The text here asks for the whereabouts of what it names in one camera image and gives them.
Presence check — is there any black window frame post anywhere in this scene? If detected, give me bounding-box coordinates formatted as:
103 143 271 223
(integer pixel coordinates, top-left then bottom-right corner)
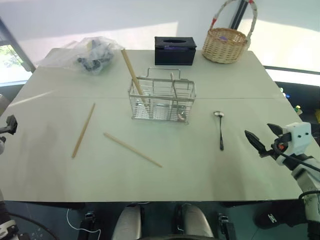
230 0 251 30

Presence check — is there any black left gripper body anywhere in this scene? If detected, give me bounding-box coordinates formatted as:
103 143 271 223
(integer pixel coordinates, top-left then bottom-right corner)
0 114 19 136

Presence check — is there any white floor cable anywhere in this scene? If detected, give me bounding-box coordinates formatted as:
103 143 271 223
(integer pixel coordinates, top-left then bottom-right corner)
66 208 101 234

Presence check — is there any black table leg foot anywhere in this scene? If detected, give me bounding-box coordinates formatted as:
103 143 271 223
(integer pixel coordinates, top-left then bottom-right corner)
215 212 238 240
76 210 101 240

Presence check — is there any woven wicker basket with handle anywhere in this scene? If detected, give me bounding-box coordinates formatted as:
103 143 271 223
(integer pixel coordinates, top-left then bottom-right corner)
201 0 258 64

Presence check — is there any dark round floor base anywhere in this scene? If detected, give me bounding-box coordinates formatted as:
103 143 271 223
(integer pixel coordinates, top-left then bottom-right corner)
0 212 52 240

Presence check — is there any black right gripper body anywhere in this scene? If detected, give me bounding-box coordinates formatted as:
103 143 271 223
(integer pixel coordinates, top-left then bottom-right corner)
266 133 293 160

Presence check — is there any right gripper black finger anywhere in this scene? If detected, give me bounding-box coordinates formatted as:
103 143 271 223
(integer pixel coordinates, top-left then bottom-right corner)
244 129 269 158
266 123 285 138

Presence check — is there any wooden chopstick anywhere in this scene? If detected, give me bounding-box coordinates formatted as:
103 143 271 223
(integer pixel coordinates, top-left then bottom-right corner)
121 48 147 104
71 102 96 159
103 132 163 169

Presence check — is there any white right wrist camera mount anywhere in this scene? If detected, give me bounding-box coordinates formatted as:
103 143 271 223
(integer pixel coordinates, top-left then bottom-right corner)
282 122 313 156

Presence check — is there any metal wire cutlery caddy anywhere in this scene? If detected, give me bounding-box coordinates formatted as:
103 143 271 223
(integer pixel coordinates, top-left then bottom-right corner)
128 67 197 125

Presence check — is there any clear plastic bag with items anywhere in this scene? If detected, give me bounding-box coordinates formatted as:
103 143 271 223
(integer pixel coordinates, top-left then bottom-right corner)
37 36 126 77

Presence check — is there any black tissue box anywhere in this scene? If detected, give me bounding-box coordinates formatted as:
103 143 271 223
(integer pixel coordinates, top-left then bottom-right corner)
154 36 197 67

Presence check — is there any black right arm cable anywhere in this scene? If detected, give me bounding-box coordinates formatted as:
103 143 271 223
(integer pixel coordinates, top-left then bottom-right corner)
273 139 320 173

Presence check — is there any grey rounded leg cover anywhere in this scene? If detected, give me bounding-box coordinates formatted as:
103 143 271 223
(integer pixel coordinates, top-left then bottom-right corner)
110 204 143 240
174 202 215 240

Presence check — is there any metal spoon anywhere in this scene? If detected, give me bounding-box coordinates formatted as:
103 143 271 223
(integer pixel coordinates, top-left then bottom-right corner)
170 72 187 122
213 110 226 151

